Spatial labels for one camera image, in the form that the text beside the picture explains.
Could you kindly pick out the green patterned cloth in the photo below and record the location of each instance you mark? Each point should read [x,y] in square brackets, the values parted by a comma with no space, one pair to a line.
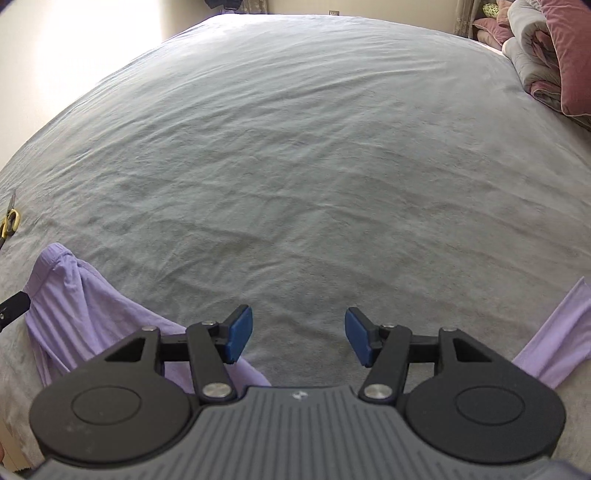
[490,10]

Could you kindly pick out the small pink pillow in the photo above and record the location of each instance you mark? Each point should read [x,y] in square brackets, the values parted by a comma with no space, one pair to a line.
[491,30]

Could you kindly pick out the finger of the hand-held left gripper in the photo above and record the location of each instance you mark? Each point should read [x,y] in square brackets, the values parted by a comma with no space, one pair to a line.
[14,307]

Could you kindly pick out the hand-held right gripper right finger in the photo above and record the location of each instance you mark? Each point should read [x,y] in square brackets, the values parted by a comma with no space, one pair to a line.
[358,334]

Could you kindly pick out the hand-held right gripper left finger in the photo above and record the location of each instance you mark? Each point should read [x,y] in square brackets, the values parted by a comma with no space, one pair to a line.
[240,334]

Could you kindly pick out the folded quilts pile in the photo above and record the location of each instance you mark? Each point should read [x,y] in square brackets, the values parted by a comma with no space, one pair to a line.
[526,50]

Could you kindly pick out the large pink pillow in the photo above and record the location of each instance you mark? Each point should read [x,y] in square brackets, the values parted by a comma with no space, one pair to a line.
[575,60]

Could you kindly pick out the purple garment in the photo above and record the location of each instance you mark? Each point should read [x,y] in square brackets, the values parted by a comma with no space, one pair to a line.
[78,304]

